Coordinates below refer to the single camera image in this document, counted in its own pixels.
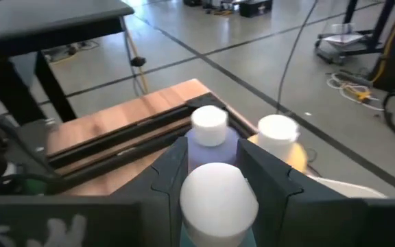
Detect white yellow cable bundle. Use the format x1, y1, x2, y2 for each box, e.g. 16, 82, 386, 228
326, 69, 386, 113

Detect large yellow paint bottle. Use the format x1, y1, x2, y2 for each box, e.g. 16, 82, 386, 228
248, 114, 309, 174

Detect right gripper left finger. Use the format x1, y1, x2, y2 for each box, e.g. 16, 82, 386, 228
113, 136, 189, 247

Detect white plastic caddy bin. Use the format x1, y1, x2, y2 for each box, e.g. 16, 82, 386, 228
307, 174, 387, 199

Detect long black floor cable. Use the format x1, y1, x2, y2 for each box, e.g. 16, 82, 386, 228
275, 0, 319, 114

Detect black rolling cart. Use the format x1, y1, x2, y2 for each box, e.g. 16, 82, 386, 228
313, 0, 395, 66

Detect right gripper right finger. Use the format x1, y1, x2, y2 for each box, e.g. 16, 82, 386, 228
237, 139, 366, 247

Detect large lavender paint bottle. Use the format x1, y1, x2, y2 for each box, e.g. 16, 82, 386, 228
184, 104, 241, 172

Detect yellow pole black knob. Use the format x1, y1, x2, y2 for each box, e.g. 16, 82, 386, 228
124, 25, 149, 96

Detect small blue paint bottle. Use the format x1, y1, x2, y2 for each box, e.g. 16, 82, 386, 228
179, 162, 259, 247

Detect floor cable clutter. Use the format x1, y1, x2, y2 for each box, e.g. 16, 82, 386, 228
43, 40, 101, 62

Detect small green paint bottle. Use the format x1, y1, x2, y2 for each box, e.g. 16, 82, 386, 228
21, 177, 49, 195

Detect black equipment cases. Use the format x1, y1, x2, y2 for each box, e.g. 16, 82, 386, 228
182, 0, 274, 19

